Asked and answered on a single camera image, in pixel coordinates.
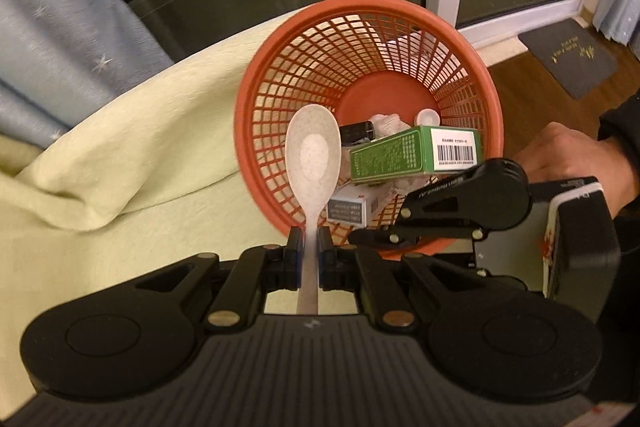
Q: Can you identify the speckled white spoon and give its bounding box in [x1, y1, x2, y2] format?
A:
[285, 104, 343, 315]

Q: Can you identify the pale green blanket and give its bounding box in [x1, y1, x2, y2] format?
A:
[0, 14, 361, 408]

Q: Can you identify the white cloth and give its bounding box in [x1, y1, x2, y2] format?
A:
[370, 113, 413, 138]

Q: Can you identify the green cardboard box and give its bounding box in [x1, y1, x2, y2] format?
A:
[347, 125, 483, 185]

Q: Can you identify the white tissue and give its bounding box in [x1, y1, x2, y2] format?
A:
[380, 177, 433, 202]

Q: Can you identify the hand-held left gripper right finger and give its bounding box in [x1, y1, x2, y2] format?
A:
[317, 227, 481, 333]

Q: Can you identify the person's right hand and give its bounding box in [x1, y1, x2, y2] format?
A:
[512, 122, 608, 188]

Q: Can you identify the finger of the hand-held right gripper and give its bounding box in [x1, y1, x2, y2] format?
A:
[348, 169, 488, 253]

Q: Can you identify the small grey box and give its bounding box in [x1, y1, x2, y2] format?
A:
[327, 187, 383, 228]

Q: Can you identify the person's right forearm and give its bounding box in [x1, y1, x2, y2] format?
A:
[597, 89, 640, 212]

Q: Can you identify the small black object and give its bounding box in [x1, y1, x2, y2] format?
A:
[340, 120, 376, 145]

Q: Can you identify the orange plastic mesh basket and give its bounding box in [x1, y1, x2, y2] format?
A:
[234, 0, 503, 263]

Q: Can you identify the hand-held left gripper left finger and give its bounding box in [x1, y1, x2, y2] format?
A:
[135, 227, 306, 333]

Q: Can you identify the grey door mat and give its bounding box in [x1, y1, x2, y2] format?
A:
[517, 19, 620, 101]

